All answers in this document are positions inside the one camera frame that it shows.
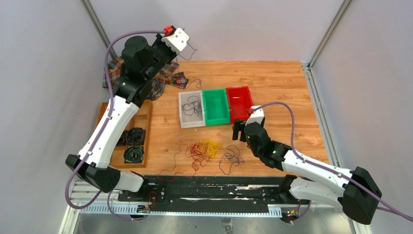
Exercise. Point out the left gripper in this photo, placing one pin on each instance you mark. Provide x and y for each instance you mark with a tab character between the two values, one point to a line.
159	42

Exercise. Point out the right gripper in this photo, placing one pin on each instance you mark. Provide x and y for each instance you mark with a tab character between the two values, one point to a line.
239	126

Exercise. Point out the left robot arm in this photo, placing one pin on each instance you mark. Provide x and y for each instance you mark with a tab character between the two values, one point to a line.
142	62

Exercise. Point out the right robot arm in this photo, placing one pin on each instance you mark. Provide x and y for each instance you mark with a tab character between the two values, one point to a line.
355	191

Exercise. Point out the plaid cloth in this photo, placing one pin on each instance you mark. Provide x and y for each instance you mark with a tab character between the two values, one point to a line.
166	76

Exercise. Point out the red plastic bin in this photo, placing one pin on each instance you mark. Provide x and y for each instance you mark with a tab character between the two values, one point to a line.
239	100

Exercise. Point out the green plastic bin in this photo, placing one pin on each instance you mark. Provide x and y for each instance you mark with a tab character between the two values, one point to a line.
216	107

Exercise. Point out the white plastic bin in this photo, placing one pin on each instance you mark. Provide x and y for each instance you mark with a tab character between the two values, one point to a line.
191	109

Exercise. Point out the wooden compartment tray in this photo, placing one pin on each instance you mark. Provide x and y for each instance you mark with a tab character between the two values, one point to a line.
131	149

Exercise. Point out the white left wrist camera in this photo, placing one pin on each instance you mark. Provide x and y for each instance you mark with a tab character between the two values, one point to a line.
177	41

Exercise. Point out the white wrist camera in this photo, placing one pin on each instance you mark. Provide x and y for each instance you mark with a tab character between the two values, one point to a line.
255	114
177	41

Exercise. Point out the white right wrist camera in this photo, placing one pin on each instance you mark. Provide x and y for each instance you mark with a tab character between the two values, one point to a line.
255	114

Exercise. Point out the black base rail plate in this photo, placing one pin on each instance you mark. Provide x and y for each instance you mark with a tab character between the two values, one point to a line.
218	195

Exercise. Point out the left aluminium frame post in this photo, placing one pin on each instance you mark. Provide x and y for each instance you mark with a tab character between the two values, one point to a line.
93	17

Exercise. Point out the aluminium frame post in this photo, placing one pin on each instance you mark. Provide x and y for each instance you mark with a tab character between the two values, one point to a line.
329	32
93	17

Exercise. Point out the right aluminium table rail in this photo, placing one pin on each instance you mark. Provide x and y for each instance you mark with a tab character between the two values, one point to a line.
327	136

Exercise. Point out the right aluminium frame post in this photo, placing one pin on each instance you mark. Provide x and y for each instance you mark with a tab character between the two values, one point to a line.
329	32

